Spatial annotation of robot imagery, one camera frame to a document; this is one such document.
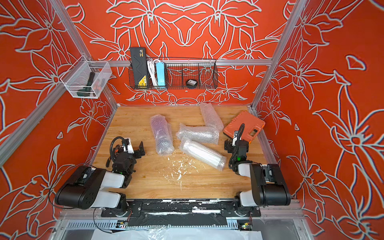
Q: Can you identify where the orange plastic tool case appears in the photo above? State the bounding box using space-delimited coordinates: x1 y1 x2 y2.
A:
223 111 266 143

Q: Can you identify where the black box with yellow label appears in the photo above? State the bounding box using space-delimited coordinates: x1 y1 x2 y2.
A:
130 47 149 89

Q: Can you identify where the bubble wrapped bundle middle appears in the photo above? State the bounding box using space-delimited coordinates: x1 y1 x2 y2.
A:
176 123 220 145

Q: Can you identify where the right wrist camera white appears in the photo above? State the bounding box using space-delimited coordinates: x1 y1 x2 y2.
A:
233 131 241 142

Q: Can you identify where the bubble wrapped bundle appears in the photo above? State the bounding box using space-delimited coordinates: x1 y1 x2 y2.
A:
200 103 224 132
176 123 220 145

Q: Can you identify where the light blue box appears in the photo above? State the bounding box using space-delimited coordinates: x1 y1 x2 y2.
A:
156 62 166 89

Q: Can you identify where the bubble wrapped bundle rear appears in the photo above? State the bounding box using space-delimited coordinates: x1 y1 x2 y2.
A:
200 103 224 132

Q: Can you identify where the bubble clear vase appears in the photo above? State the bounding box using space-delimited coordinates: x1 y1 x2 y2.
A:
179 137 227 171

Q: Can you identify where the bubble wrap sheet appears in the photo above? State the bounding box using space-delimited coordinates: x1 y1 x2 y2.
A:
149 113 175 157

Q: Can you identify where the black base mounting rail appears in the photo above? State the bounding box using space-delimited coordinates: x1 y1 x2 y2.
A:
101 199 261 229

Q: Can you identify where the black wire wall basket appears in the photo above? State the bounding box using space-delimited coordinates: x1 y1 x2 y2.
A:
128 58 219 90

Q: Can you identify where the clear acrylic wall bin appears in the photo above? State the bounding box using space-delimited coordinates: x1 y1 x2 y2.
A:
60 56 112 99

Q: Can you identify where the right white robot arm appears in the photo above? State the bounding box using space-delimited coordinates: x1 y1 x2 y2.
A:
224 139 291 207

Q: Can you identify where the dark green handled tool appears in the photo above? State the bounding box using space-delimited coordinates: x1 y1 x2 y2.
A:
77 72 95 97

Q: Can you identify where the small black round device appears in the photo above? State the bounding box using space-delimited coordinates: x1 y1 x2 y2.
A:
186 79 199 89

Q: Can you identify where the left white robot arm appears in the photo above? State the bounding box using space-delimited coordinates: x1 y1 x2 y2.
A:
54 137 146 215

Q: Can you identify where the white coiled cable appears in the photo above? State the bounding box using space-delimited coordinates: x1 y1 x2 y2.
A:
147 59 163 88

